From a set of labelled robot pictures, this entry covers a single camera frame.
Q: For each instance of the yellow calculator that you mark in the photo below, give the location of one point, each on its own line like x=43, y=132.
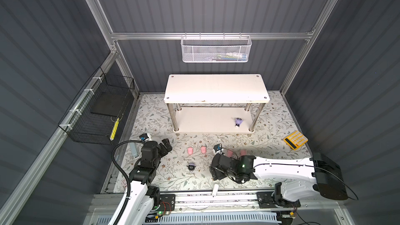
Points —
x=295, y=140

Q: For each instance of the white two-tier shelf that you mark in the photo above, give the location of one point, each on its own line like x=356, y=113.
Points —
x=211, y=103

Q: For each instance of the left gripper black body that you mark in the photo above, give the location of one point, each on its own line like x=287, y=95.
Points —
x=161, y=152

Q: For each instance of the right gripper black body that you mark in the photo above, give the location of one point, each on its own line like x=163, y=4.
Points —
x=217, y=174

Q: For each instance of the markers in white basket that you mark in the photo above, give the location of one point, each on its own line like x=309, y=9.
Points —
x=238, y=57

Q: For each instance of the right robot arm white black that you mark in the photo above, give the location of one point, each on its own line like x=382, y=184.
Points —
x=300, y=178

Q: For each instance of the dark purple toy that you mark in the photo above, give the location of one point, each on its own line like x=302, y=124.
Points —
x=191, y=166

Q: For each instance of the black wire basket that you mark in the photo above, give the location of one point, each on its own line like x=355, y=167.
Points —
x=106, y=97

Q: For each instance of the light purple toy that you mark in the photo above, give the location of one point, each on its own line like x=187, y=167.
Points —
x=238, y=122

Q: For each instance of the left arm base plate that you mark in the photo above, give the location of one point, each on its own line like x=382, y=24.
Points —
x=165, y=205

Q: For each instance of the white cylinder on rail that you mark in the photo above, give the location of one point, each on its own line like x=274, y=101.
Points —
x=215, y=190

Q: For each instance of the white wire mesh basket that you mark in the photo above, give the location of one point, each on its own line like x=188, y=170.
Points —
x=197, y=49

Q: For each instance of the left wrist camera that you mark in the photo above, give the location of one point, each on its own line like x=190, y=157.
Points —
x=145, y=137

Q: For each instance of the yellow marker in basket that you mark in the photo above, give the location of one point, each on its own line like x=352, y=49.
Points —
x=114, y=130

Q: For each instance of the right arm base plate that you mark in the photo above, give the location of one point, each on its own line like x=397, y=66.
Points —
x=267, y=199

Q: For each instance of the white ventilated cover strip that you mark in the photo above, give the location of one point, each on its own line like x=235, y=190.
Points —
x=229, y=218

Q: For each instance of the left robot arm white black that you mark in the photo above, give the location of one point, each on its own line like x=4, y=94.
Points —
x=141, y=201

